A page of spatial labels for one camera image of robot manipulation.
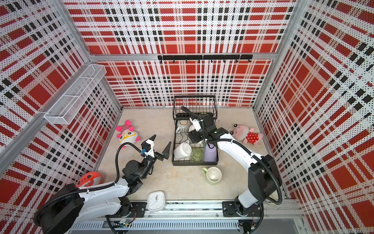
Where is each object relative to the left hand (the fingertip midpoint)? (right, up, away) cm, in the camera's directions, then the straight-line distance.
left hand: (165, 137), depth 75 cm
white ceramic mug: (+8, -8, +9) cm, 15 cm away
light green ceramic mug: (+27, -23, +9) cm, 36 cm away
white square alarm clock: (-5, -33, -1) cm, 33 cm away
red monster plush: (-39, -22, +1) cm, 45 cm away
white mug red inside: (+14, +5, +5) cm, 15 cm away
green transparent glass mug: (+17, -12, +8) cm, 22 cm away
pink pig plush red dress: (+51, -1, +21) cm, 55 cm away
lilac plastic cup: (+25, -10, +7) cm, 28 cm away
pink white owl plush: (-29, 0, +21) cm, 36 cm away
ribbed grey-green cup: (+8, +5, +23) cm, 25 cm away
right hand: (+17, +3, +10) cm, 20 cm away
